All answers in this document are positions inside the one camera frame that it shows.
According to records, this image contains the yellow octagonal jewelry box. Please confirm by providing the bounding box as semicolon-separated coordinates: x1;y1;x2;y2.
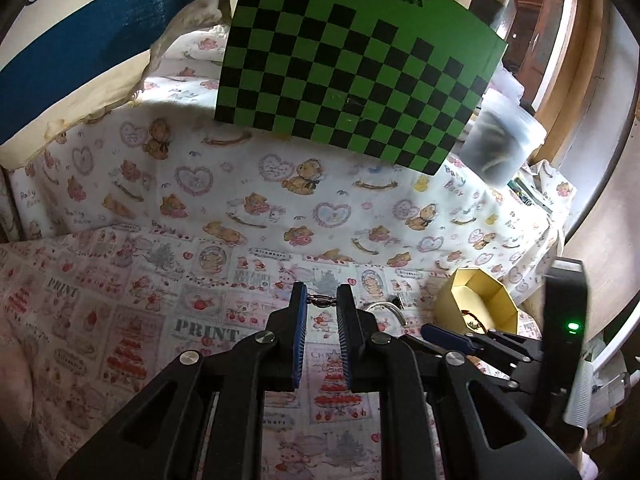
434;269;518;335

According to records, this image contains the strawberry print bed sheet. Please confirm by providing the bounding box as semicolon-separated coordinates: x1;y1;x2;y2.
1;226;445;479

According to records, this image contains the clear plastic lidded tub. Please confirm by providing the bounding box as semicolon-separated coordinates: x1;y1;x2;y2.
459;89;547;188

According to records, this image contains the teddy bear print cloth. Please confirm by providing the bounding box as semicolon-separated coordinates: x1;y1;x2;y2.
1;25;576;301

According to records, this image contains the green black checkered box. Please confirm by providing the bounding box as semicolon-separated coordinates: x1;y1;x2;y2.
215;0;506;176

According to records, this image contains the striped Paris tote bag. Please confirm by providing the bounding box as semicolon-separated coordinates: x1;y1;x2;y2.
1;0;230;169

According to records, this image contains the silver bangle ring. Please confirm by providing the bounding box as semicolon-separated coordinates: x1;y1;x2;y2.
361;300;406;336

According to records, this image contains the wooden window frame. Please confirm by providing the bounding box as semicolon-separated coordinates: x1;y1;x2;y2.
504;0;614;165

